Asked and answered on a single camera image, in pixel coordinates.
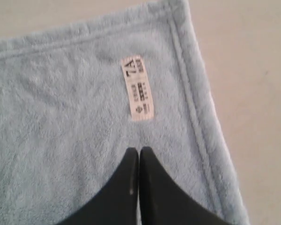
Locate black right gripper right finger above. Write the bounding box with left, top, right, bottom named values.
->
left=139, top=147, right=228, bottom=225

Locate white care label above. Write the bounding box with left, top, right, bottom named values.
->
left=121, top=55, right=154, bottom=121

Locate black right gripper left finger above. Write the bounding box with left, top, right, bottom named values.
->
left=59, top=148, right=138, bottom=225

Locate light blue fluffy towel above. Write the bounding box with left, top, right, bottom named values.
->
left=0, top=0, right=250, bottom=225

